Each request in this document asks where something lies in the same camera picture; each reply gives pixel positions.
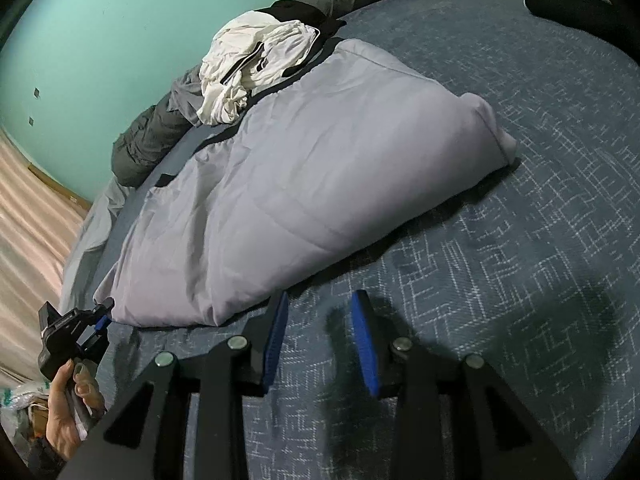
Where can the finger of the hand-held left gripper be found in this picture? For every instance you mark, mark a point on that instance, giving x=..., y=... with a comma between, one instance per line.
x=102, y=321

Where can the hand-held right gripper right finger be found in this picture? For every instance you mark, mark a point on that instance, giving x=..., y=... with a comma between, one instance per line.
x=365, y=345

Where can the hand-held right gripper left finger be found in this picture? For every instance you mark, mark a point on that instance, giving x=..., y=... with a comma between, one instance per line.
x=275, y=345

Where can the light purple jacket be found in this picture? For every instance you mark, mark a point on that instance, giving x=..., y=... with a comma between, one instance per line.
x=310, y=175

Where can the black garment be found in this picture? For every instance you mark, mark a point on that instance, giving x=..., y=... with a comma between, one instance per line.
x=570, y=12
x=295, y=12

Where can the person's left forearm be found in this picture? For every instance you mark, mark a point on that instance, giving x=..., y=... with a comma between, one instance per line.
x=47, y=460

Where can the person's left hand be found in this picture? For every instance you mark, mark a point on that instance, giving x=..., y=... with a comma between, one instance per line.
x=62, y=420

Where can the white plastic bag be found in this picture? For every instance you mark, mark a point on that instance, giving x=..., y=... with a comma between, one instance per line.
x=20, y=397

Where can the light grey blanket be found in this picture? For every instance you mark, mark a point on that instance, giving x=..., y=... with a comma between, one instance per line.
x=90, y=240

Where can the pink curtain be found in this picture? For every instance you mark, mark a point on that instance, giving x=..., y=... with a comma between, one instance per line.
x=30, y=260

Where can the bed with blue sheet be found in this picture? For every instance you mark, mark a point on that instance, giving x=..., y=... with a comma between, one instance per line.
x=500, y=240

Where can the dark grey duvet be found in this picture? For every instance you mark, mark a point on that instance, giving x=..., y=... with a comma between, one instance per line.
x=145, y=145

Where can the grey garment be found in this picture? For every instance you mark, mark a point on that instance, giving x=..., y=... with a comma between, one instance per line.
x=185, y=95

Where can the white garment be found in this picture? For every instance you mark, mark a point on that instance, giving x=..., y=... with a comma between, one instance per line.
x=240, y=65

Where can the wooden frame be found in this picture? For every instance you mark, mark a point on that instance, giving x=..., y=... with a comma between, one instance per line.
x=60, y=187

